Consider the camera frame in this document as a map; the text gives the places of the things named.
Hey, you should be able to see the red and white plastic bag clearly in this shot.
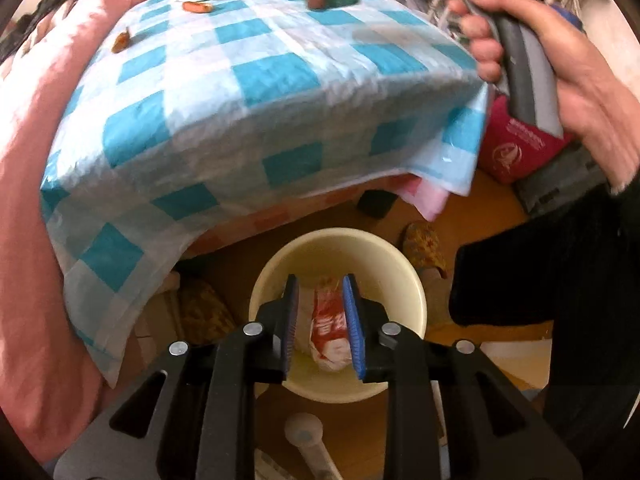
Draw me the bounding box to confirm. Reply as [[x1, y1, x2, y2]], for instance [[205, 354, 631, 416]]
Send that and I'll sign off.
[[295, 277, 353, 373]]

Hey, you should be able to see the grey fabric bag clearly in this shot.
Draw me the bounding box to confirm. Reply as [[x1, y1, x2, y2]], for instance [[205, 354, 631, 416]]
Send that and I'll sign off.
[[515, 145, 608, 217]]

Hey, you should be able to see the blue checkered tablecloth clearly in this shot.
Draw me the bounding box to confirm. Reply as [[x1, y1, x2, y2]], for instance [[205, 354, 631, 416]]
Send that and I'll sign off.
[[40, 0, 493, 386]]

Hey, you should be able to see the pink blanket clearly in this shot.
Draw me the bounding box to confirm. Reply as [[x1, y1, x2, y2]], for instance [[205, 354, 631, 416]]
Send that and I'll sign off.
[[0, 0, 166, 466]]

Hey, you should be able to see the pink cloth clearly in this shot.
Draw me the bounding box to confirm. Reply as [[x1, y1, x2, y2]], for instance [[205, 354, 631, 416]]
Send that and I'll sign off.
[[395, 175, 451, 221]]

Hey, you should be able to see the brown patterned slipper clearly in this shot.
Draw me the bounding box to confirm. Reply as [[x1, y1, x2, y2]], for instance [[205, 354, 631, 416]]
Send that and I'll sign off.
[[177, 277, 236, 346], [402, 221, 449, 281]]

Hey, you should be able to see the black puffer jacket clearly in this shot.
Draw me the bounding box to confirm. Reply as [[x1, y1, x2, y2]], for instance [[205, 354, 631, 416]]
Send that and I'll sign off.
[[0, 0, 96, 66]]

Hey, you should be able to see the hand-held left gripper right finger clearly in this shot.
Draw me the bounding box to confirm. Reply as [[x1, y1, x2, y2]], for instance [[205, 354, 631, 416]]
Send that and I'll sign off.
[[341, 273, 585, 480]]

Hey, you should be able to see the black block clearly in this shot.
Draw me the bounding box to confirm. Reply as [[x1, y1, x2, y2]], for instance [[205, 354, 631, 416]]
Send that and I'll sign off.
[[357, 190, 396, 219]]

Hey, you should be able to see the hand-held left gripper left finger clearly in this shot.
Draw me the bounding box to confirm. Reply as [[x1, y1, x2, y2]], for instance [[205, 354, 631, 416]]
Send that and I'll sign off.
[[52, 274, 301, 480]]

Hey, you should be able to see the person's right hand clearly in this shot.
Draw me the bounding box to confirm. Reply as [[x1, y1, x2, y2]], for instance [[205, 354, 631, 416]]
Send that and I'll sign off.
[[446, 0, 640, 190]]

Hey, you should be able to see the white plastic tube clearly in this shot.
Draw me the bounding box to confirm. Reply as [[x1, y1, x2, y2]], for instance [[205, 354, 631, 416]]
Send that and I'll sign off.
[[284, 412, 342, 480]]

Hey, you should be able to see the cream plastic bin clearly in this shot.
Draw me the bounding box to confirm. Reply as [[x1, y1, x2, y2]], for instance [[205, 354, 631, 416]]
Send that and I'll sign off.
[[248, 227, 428, 405]]

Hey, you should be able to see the person's right forearm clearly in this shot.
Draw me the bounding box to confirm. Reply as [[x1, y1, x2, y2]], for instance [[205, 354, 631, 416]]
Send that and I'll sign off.
[[448, 160, 640, 461]]

